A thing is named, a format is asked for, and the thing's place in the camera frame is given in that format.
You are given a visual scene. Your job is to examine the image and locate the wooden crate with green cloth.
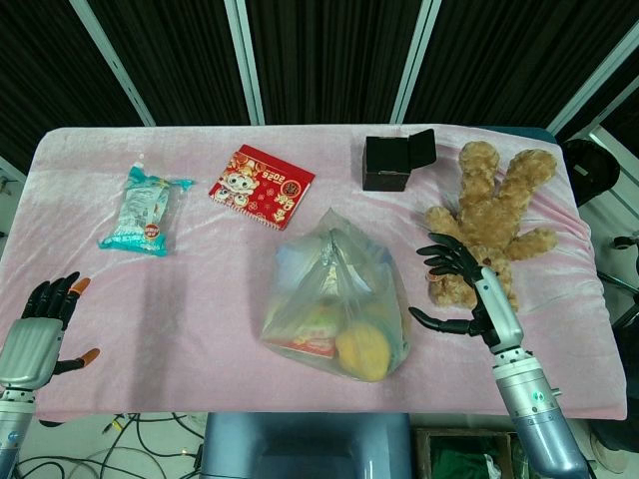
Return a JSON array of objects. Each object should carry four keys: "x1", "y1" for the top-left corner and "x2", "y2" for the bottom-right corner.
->
[{"x1": 413, "y1": 426, "x2": 515, "y2": 479}]

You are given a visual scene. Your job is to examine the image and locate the brown teddy bear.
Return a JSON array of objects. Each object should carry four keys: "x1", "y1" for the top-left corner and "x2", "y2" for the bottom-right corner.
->
[{"x1": 423, "y1": 141, "x2": 559, "y2": 313}]

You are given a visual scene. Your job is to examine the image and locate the teal snack package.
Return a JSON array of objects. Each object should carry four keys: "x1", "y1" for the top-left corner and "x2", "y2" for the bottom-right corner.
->
[{"x1": 96, "y1": 152, "x2": 195, "y2": 258}]

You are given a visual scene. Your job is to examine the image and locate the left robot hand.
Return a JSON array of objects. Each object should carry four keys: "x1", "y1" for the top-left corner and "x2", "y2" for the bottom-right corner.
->
[{"x1": 0, "y1": 270, "x2": 102, "y2": 391}]

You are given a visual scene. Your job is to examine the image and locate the black open gift box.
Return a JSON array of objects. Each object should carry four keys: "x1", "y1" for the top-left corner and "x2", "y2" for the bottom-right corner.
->
[{"x1": 361, "y1": 128, "x2": 437, "y2": 193}]

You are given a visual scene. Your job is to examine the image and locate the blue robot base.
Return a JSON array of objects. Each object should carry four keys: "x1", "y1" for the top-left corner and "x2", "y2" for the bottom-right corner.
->
[{"x1": 193, "y1": 411, "x2": 413, "y2": 479}]

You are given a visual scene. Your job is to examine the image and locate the red spiral calendar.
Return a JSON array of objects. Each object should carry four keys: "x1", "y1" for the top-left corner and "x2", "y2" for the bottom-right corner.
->
[{"x1": 207, "y1": 144, "x2": 317, "y2": 233}]

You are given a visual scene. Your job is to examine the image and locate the red snack packet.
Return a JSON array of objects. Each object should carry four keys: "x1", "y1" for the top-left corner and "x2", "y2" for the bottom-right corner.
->
[{"x1": 264, "y1": 304, "x2": 345, "y2": 360}]

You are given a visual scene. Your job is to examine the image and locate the clear plastic bag with food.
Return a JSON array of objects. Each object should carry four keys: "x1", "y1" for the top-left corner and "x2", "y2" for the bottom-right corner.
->
[{"x1": 261, "y1": 208, "x2": 413, "y2": 383}]

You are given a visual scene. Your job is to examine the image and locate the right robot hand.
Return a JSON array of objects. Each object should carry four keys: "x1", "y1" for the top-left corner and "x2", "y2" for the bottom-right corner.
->
[{"x1": 408, "y1": 232, "x2": 531, "y2": 358}]

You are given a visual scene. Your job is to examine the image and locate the pink table cloth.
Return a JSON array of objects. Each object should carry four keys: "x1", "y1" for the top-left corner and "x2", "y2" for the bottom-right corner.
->
[{"x1": 0, "y1": 122, "x2": 628, "y2": 423}]

